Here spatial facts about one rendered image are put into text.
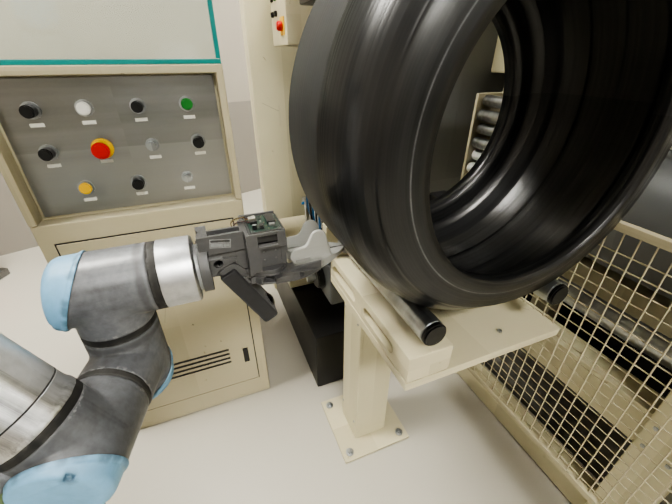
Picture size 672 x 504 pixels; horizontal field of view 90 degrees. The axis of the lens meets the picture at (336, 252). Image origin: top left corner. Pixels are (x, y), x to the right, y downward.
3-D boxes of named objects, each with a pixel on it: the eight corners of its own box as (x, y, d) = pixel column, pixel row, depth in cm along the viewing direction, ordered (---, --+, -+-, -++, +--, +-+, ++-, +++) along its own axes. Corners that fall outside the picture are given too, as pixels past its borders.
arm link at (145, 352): (88, 428, 45) (49, 360, 39) (123, 362, 55) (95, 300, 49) (164, 418, 46) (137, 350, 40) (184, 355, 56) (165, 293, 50)
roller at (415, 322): (339, 250, 83) (339, 233, 81) (356, 247, 84) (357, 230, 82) (422, 350, 55) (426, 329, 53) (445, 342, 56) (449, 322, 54)
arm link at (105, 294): (76, 307, 47) (46, 244, 42) (173, 287, 51) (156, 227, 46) (56, 354, 39) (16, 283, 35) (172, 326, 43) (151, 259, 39)
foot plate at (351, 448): (320, 403, 145) (320, 400, 144) (376, 384, 153) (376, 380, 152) (345, 464, 123) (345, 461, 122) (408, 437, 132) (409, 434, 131)
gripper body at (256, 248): (291, 230, 45) (193, 246, 41) (295, 283, 49) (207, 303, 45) (277, 208, 51) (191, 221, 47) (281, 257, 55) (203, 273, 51)
